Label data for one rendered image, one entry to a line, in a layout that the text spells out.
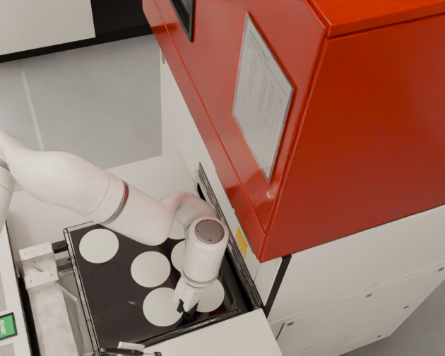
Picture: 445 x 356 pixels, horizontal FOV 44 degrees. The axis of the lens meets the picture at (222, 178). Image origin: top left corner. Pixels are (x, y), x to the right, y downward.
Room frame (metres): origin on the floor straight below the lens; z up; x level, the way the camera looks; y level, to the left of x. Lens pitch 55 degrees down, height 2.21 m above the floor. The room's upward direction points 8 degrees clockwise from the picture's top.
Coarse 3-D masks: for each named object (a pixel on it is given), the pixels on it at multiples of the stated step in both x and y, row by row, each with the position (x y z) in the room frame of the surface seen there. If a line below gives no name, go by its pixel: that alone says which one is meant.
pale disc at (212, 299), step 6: (216, 282) 0.60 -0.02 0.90; (210, 288) 0.58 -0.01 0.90; (216, 288) 0.58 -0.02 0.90; (222, 288) 0.58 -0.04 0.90; (210, 294) 0.56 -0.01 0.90; (216, 294) 0.56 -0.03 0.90; (222, 294) 0.57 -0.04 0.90; (204, 300) 0.54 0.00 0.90; (210, 300) 0.55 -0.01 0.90; (216, 300) 0.55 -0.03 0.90; (222, 300) 0.55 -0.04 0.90; (198, 306) 0.53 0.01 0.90; (204, 306) 0.53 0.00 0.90; (210, 306) 0.53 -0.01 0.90; (216, 306) 0.53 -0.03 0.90
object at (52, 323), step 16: (32, 272) 0.56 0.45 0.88; (48, 288) 0.53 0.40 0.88; (32, 304) 0.48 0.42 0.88; (48, 304) 0.49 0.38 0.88; (64, 304) 0.49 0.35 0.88; (48, 320) 0.45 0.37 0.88; (64, 320) 0.45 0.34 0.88; (48, 336) 0.41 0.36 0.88; (64, 336) 0.41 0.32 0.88; (48, 352) 0.37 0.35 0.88; (64, 352) 0.37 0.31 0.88
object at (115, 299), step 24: (72, 240) 0.66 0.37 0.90; (120, 240) 0.68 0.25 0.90; (168, 240) 0.70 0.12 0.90; (96, 264) 0.60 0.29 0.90; (120, 264) 0.61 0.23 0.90; (96, 288) 0.54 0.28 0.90; (120, 288) 0.55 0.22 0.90; (144, 288) 0.55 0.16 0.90; (96, 312) 0.48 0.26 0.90; (120, 312) 0.48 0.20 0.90; (216, 312) 0.52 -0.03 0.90; (120, 336) 0.43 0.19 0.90; (144, 336) 0.43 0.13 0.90
